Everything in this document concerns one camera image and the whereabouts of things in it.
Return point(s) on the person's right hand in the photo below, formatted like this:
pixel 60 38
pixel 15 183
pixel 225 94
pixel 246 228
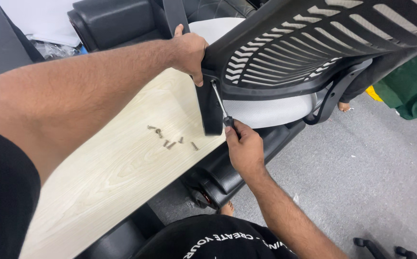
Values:
pixel 246 151

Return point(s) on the person's black printed shirt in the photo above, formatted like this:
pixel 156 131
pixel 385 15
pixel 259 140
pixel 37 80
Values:
pixel 215 241

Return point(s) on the dark grey panel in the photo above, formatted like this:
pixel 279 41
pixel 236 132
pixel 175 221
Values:
pixel 0 39

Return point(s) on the white board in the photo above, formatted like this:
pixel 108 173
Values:
pixel 39 18

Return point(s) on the clear plastic scrap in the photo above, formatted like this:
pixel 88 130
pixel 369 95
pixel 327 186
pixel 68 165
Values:
pixel 296 199

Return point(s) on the white mesh chair seat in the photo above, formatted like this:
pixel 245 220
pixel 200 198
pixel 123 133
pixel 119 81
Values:
pixel 266 111

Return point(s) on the group of metal screws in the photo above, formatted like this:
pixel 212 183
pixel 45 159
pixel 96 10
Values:
pixel 171 144

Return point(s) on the black caster chair base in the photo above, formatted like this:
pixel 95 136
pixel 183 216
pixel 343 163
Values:
pixel 377 249

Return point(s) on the black slatted chair backrest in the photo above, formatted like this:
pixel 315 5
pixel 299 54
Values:
pixel 226 50

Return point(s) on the person's left hand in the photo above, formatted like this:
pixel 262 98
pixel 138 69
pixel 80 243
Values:
pixel 187 54

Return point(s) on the clear plastic wrap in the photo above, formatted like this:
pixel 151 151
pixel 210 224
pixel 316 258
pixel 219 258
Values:
pixel 55 50

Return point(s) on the yellow cloth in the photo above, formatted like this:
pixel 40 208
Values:
pixel 373 93

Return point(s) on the green cloth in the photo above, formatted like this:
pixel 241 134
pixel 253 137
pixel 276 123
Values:
pixel 413 90

